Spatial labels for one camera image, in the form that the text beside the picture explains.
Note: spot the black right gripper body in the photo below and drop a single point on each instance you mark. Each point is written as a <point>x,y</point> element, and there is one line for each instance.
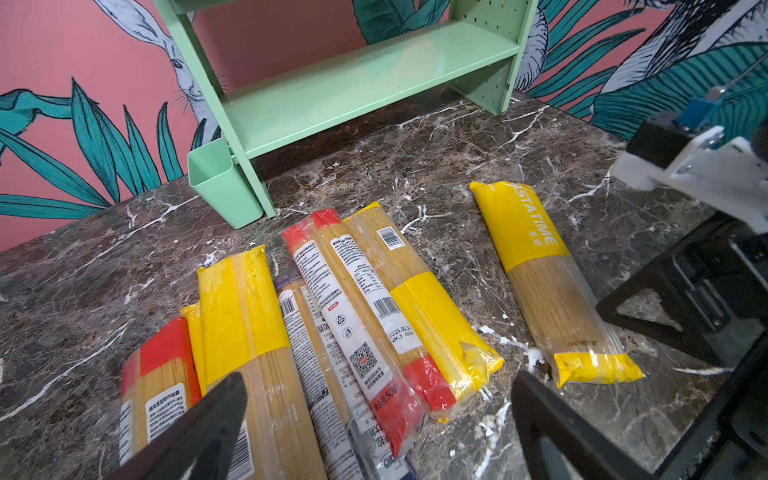
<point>706,296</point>

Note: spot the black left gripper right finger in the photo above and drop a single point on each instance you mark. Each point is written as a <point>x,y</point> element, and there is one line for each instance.
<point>553,436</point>

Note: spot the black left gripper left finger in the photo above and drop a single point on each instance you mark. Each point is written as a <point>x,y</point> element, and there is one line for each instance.
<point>199,445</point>

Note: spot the yellow Pastatime spaghetti bag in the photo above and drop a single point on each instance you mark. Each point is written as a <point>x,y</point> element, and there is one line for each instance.
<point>555,299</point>

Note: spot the green metal shelf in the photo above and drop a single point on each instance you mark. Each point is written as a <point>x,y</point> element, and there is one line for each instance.
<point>476,47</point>

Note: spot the red yellow spaghetti bag leftmost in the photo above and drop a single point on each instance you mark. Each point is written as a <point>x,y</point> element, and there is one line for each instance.
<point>159,385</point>

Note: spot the yellow barcode spaghetti bag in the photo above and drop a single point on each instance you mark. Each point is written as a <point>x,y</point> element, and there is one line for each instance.
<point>453,362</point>

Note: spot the yellow spaghetti bag left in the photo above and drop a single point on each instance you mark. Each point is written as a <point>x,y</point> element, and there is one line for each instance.
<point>237,326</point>

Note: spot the purple label spaghetti bag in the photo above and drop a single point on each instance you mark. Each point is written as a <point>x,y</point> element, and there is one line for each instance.
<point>351,442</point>

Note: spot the red label spaghetti bag middle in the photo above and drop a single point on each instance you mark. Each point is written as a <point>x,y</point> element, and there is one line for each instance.
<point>399,379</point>

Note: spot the green hanging cup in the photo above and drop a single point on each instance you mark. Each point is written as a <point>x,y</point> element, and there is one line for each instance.
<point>214,175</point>

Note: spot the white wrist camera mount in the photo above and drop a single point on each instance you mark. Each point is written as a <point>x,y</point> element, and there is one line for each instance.
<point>678,151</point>

